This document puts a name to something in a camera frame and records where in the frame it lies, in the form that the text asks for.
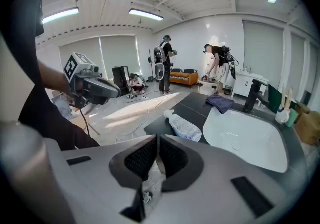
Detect white round table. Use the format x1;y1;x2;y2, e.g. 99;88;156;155
197;79;221;95

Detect white cabinet with doors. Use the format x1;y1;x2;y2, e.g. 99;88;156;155
231;71;270;98

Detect orange sofa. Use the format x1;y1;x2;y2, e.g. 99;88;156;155
169;68;200;86

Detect small cardboard box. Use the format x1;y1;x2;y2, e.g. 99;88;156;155
296;101;312;123

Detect large cardboard box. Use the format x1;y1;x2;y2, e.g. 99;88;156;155
294;111;320;146

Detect white soap dispenser bottle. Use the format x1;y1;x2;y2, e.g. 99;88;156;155
163;109;203;143

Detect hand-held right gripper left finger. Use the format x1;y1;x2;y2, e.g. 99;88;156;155
109;134;159;221

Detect black cabinet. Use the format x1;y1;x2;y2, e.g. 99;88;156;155
111;65;133;96

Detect dark green board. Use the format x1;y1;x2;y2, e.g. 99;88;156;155
268;84;285;114

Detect black faucet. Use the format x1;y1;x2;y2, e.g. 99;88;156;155
242;78;271;114

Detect white cup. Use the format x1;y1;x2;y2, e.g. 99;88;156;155
275;107;291;124

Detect person's black shirt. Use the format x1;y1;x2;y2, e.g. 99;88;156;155
7;0;101;151

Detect white sink basin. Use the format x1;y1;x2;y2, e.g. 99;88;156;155
202;108;290;173

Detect wooden brushes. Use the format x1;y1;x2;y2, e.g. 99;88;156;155
281;83;294;113

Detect green cup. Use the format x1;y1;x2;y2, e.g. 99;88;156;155
284;108;300;128

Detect person's left forearm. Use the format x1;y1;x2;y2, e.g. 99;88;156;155
37;59;76;101

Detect grey roller blind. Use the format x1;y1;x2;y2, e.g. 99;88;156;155
99;35;141;79
59;37;102;73

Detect black sink vanity top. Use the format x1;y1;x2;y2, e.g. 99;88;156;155
144;92;311;186

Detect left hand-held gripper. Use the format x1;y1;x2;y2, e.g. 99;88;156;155
63;52;122;110

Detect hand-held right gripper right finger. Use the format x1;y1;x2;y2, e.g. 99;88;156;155
159;134;205;193

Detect white floor cable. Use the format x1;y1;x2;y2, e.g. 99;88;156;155
115;97;163;143

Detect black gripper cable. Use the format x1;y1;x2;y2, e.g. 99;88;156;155
79;108;91;136

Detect dark blue cloth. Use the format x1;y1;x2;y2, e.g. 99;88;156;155
204;94;235;115

